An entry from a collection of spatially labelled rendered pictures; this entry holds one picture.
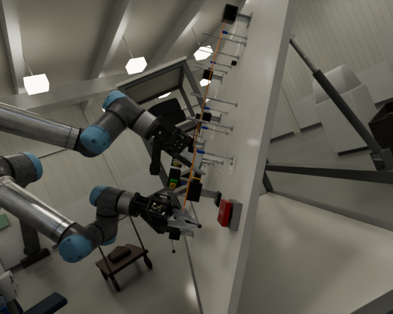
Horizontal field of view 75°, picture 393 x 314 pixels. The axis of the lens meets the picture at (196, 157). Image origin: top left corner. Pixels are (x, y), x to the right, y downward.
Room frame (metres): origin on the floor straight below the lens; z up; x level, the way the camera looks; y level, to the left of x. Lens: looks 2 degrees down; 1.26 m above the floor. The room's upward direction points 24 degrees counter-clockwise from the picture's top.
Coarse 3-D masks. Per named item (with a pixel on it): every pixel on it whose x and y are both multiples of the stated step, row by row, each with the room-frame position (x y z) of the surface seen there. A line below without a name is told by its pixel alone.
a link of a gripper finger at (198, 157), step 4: (184, 152) 0.76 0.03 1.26; (188, 152) 0.76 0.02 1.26; (196, 152) 0.76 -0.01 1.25; (188, 156) 0.76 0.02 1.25; (192, 156) 0.76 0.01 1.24; (196, 156) 0.76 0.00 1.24; (200, 156) 0.76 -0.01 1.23; (192, 160) 0.76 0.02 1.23; (196, 160) 0.75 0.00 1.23; (200, 160) 0.75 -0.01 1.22; (196, 164) 0.75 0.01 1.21; (196, 168) 0.75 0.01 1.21; (196, 172) 0.76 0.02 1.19; (200, 172) 0.75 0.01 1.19
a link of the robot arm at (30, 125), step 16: (0, 112) 0.68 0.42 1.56; (16, 112) 0.70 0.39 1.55; (0, 128) 0.69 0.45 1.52; (16, 128) 0.70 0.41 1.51; (32, 128) 0.71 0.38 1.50; (48, 128) 0.73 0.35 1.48; (64, 128) 0.75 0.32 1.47; (80, 128) 0.79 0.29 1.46; (64, 144) 0.76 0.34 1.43; (80, 144) 0.77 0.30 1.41
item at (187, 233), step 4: (172, 232) 1.03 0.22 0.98; (176, 232) 1.03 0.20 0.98; (180, 232) 1.03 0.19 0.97; (184, 232) 1.07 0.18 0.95; (188, 232) 1.05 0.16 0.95; (192, 232) 1.05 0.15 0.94; (168, 236) 1.05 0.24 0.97; (172, 236) 1.03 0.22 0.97; (176, 236) 1.03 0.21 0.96; (192, 236) 1.05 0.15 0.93; (172, 240) 1.05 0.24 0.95; (172, 244) 1.05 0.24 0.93
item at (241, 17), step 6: (228, 6) 0.79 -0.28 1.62; (234, 6) 0.79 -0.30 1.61; (228, 12) 0.82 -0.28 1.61; (234, 12) 0.80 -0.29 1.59; (252, 12) 0.81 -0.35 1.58; (222, 18) 0.82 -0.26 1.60; (228, 18) 0.80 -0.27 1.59; (234, 18) 0.80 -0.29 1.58; (240, 18) 0.84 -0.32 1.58; (246, 18) 0.84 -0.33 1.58
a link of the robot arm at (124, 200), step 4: (124, 192) 0.82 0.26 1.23; (128, 192) 0.83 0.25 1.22; (120, 196) 0.81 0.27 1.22; (124, 196) 0.81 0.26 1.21; (128, 196) 0.81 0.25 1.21; (132, 196) 0.81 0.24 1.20; (120, 200) 0.80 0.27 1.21; (124, 200) 0.80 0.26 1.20; (128, 200) 0.80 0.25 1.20; (120, 204) 0.80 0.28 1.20; (124, 204) 0.79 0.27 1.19; (128, 204) 0.79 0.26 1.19; (120, 208) 0.80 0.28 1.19; (124, 208) 0.79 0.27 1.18; (128, 208) 0.79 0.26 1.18; (120, 212) 0.81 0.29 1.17; (124, 212) 0.80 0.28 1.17; (128, 212) 0.80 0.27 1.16
